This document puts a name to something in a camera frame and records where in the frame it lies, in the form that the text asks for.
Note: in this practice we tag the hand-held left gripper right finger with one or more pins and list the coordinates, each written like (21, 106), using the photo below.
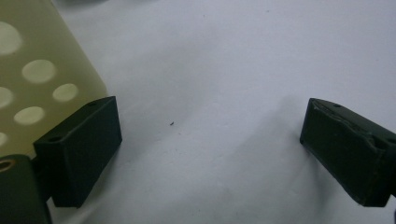
(348, 152)

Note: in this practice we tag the white table mat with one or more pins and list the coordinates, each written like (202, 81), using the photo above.
(218, 77)

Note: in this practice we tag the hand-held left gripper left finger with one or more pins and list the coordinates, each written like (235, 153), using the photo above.
(77, 152)

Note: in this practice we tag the yellow-green plastic basket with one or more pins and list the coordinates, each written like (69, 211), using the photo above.
(77, 71)

